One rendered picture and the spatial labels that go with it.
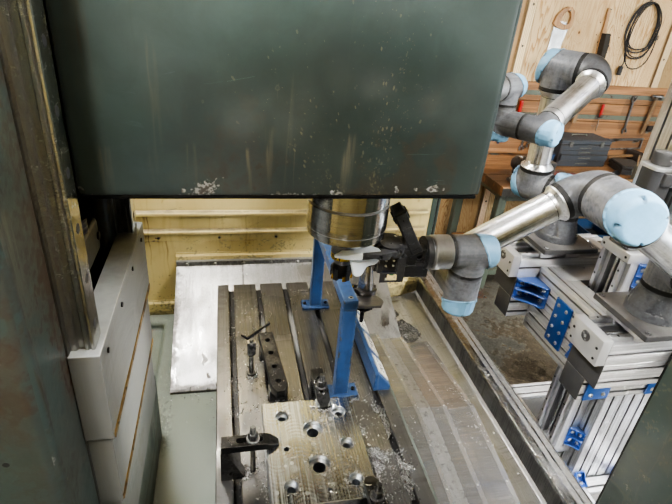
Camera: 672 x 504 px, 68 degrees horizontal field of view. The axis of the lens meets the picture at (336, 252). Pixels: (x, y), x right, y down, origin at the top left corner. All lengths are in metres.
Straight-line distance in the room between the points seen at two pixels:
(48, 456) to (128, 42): 0.57
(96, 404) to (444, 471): 1.02
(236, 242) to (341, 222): 1.25
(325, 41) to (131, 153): 0.32
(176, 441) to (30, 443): 0.99
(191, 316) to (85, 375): 1.20
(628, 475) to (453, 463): 0.47
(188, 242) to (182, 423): 0.73
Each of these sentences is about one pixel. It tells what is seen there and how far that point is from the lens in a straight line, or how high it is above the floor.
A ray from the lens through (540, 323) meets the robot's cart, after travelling 2.05.
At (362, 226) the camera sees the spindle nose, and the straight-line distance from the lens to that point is 0.92.
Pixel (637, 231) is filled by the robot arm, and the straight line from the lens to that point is 1.23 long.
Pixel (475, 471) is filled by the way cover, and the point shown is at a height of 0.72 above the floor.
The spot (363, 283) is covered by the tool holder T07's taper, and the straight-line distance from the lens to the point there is 1.32.
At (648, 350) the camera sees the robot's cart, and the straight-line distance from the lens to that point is 1.73.
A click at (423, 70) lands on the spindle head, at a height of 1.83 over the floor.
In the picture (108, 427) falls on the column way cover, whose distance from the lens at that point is 0.94.
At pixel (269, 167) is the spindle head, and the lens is 0.79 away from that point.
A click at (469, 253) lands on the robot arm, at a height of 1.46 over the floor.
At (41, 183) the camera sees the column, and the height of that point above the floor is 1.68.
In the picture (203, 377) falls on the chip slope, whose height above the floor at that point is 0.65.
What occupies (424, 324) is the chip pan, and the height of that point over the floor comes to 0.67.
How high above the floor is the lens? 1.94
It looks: 28 degrees down
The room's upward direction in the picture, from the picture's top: 5 degrees clockwise
